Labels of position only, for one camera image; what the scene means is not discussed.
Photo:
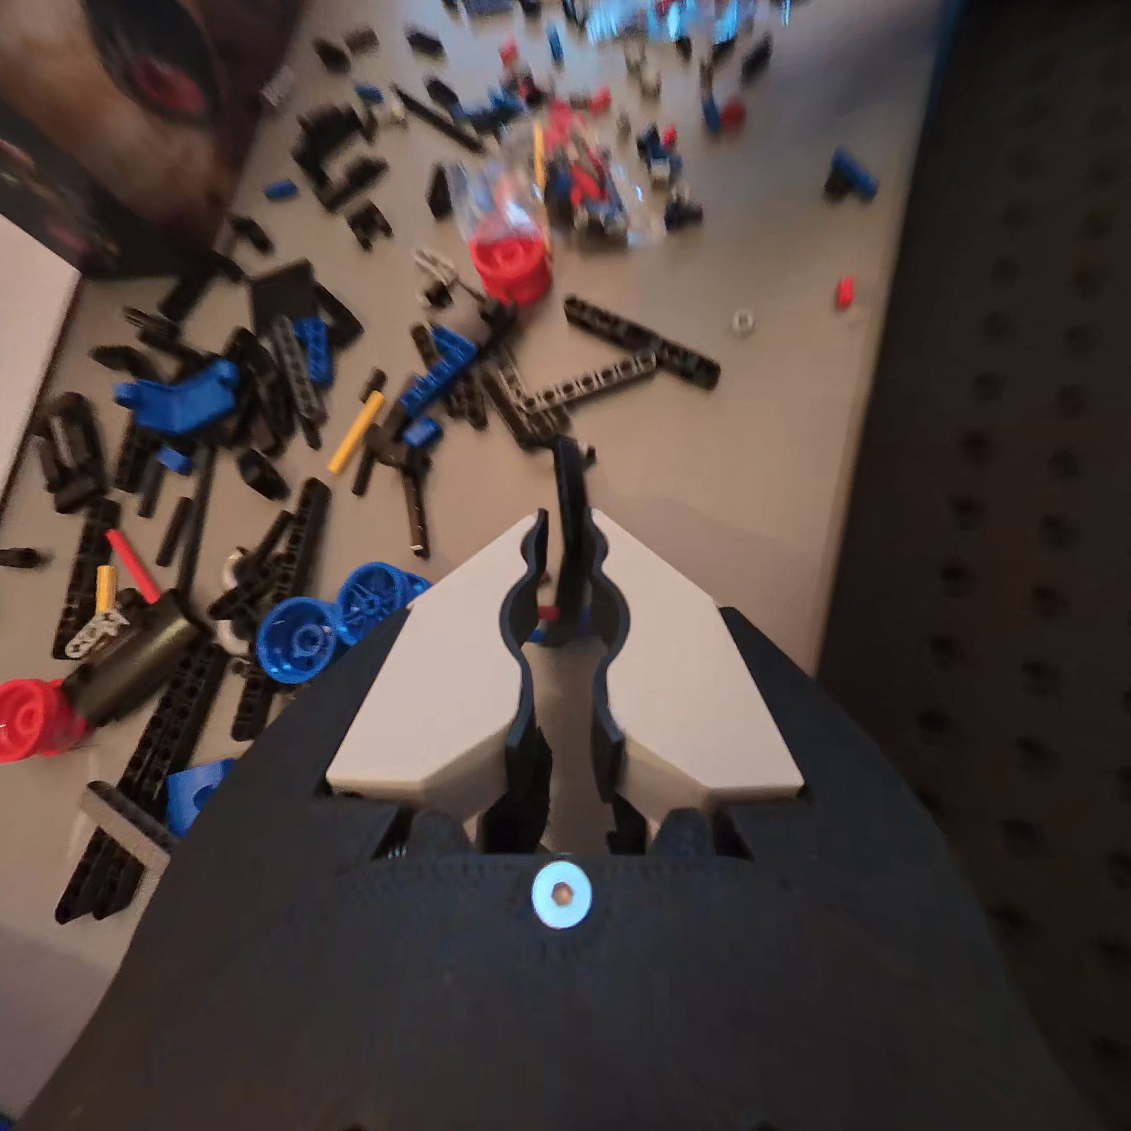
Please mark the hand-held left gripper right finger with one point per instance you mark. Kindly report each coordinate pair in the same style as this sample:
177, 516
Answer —
698, 707

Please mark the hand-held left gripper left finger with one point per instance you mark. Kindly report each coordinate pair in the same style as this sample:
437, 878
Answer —
433, 707

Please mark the black angled beam assembly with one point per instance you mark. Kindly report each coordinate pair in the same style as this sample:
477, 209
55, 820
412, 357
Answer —
570, 512

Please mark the clear bag of small parts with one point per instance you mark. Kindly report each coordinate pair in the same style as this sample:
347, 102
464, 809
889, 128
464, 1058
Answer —
584, 190

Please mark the grey desk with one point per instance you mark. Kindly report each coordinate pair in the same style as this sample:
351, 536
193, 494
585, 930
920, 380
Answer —
752, 494

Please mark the blue wheel hub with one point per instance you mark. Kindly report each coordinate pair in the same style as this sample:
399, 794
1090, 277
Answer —
297, 641
376, 601

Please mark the pile of black beam pieces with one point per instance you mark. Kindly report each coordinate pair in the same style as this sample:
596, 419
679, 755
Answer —
292, 548

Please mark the silver curved pipe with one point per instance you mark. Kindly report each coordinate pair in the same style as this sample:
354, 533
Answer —
232, 570
232, 636

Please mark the blue holed panel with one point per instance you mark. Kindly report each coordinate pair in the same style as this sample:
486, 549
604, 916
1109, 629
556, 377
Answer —
191, 794

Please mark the long yellow axle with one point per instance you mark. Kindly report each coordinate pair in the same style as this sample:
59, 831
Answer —
356, 432

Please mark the black cylinder motor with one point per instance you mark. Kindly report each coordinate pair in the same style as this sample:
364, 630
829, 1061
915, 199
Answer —
133, 658

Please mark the blue angled beam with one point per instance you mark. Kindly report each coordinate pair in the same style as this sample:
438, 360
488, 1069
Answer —
442, 370

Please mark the grey angled beam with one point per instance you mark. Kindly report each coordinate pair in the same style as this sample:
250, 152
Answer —
584, 384

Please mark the short yellow axle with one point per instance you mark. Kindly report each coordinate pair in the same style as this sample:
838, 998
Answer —
107, 590

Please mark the white cross connector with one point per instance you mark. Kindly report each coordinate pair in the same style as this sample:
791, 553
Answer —
94, 634

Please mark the small blue curved piece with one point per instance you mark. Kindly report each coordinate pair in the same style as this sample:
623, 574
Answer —
176, 459

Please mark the grey straight beam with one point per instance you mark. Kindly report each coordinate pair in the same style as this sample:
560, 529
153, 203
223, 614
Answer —
297, 362

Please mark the blue short beam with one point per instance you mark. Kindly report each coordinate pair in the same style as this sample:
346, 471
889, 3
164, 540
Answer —
316, 349

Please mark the small grey bushing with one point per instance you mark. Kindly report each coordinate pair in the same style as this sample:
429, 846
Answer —
735, 322

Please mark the blue curved panel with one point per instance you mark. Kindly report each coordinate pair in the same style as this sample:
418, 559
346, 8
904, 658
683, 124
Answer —
181, 401

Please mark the red wheel hub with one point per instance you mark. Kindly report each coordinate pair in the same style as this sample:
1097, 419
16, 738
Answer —
32, 720
511, 265

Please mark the black square panel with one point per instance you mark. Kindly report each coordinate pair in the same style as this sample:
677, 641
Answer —
284, 300

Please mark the small red pin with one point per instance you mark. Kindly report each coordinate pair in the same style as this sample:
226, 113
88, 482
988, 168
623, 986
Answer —
846, 291

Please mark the light grey connector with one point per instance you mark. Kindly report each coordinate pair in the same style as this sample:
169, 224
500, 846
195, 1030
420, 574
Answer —
433, 265

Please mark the small blue pin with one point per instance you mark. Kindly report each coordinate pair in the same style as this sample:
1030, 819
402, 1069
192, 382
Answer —
281, 189

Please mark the scattered small connector pieces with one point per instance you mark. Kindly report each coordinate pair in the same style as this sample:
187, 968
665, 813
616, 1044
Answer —
853, 172

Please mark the light grey pin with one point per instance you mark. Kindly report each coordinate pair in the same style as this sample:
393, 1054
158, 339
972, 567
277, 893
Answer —
277, 86

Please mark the printed toy truck box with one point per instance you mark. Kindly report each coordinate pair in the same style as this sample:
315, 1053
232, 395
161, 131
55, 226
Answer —
107, 132

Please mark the clear plastic bag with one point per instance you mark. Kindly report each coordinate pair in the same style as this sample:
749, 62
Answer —
708, 18

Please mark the black rectangular frame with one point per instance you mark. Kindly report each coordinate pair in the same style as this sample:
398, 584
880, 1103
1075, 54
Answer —
84, 490

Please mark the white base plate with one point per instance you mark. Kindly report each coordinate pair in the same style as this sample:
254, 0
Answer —
26, 353

